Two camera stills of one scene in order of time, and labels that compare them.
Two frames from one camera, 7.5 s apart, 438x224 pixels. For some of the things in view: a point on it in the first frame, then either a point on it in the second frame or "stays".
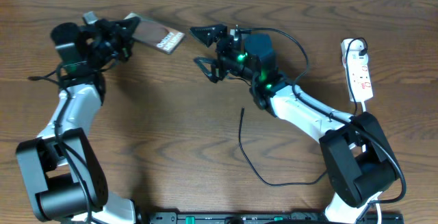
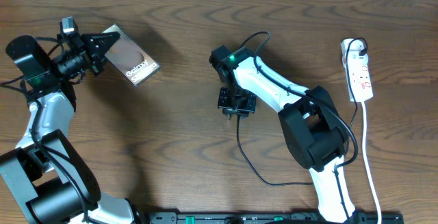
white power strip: (359, 70) stays
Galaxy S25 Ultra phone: (160, 36) -> (133, 61)
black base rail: (267, 218) stays
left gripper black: (120, 35) -> (91, 40)
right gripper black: (220, 33) -> (248, 108)
